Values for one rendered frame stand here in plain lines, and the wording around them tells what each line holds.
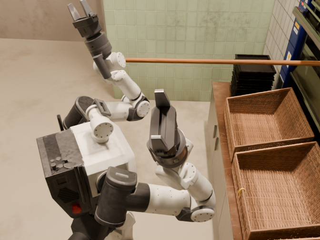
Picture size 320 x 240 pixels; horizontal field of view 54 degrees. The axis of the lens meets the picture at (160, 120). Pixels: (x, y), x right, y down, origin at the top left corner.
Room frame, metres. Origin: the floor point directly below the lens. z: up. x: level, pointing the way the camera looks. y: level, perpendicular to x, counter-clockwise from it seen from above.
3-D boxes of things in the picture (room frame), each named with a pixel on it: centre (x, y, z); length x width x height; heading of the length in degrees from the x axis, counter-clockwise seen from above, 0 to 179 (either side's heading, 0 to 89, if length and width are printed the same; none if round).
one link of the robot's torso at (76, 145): (0.77, 0.26, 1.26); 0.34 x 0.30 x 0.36; 25
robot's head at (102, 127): (0.79, 0.20, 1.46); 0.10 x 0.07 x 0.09; 25
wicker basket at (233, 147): (1.69, -0.73, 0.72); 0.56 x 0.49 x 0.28; 176
